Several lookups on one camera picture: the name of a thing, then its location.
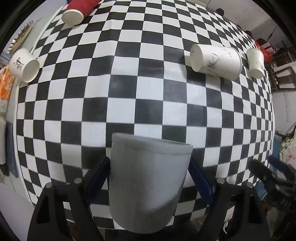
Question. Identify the red paper cup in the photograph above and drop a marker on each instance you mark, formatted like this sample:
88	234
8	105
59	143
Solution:
78	10

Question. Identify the orange snack packet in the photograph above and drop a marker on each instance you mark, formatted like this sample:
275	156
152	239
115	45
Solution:
6	85

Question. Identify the white paper cup left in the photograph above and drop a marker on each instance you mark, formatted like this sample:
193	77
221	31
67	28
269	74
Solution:
24	66

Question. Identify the white paper cup right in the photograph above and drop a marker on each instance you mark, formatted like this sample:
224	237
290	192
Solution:
255	59

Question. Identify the grey cup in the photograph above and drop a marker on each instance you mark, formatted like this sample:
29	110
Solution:
146	180

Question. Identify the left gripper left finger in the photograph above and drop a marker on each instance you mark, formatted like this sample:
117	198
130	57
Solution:
49	218

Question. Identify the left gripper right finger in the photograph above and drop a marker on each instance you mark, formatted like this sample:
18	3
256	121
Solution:
235	213

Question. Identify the white paper cup centre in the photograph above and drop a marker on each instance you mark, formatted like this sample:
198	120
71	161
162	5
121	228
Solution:
219	61

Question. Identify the red plastic bag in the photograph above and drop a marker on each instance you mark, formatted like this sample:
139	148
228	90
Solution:
266	48

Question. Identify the white paper cup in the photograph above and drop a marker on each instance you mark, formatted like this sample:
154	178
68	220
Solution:
255	59
219	61
24	66

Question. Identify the decorated plate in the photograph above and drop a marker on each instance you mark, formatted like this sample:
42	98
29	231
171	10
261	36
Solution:
18	41

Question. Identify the checkered black white tablecloth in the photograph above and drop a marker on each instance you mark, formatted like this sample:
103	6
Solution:
126	69

